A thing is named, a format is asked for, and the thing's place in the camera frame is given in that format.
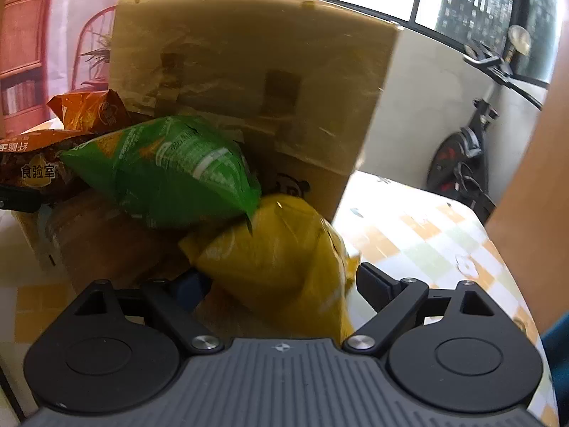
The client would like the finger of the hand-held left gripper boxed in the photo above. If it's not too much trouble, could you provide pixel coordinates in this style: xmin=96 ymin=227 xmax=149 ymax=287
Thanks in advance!
xmin=0 ymin=185 xmax=45 ymax=211

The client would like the yellow snack bag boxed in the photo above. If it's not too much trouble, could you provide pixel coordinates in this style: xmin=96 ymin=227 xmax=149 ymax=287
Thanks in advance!
xmin=179 ymin=193 xmax=362 ymax=339

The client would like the brown orange snack bag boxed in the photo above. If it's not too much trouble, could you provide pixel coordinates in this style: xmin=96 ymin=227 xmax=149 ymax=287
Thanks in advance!
xmin=0 ymin=128 xmax=90 ymax=199

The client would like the printed pink backdrop curtain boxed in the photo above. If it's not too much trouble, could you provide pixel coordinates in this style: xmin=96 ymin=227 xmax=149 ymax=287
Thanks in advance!
xmin=0 ymin=0 xmax=264 ymax=139

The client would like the black exercise bike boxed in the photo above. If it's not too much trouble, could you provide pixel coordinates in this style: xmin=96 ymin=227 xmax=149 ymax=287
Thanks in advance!
xmin=426 ymin=23 xmax=545 ymax=223

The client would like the floral checked tablecloth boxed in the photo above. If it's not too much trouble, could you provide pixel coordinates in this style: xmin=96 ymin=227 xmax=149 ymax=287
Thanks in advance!
xmin=0 ymin=118 xmax=549 ymax=427

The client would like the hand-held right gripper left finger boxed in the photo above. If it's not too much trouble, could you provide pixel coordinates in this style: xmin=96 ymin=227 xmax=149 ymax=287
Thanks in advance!
xmin=72 ymin=270 xmax=225 ymax=357

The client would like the taped cardboard box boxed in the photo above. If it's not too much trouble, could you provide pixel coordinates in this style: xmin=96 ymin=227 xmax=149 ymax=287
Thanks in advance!
xmin=11 ymin=0 xmax=405 ymax=339

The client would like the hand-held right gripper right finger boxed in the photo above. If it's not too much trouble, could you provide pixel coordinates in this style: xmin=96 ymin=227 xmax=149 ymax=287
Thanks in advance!
xmin=341 ymin=262 xmax=501 ymax=357

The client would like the blue clothing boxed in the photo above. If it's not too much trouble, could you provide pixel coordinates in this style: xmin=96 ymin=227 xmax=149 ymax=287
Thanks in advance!
xmin=540 ymin=315 xmax=569 ymax=427

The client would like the green snack bag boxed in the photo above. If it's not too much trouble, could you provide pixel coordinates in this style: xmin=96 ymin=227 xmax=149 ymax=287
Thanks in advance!
xmin=60 ymin=115 xmax=263 ymax=236

